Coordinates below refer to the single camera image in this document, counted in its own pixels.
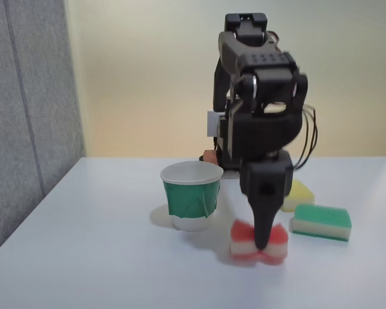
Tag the yellow sponge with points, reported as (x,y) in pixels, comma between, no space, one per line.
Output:
(300,194)

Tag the grey felt partition panel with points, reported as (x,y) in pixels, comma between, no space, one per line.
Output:
(25,112)

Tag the green and white sponge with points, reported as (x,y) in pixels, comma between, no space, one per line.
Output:
(321,222)

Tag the white paper cup green tape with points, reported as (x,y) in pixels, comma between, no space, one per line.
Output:
(189,199)

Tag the red and white sponge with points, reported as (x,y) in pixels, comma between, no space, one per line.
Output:
(278,244)

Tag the orange block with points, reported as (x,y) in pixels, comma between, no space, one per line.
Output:
(209,156)

